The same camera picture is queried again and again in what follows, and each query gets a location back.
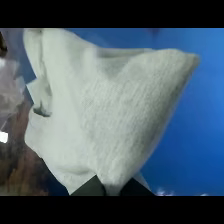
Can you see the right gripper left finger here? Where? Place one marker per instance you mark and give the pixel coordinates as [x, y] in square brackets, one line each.
[90, 189]

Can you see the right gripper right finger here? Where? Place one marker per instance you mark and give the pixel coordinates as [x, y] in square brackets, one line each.
[136, 188]

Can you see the white knitted garment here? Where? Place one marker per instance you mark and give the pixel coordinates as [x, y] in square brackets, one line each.
[110, 110]

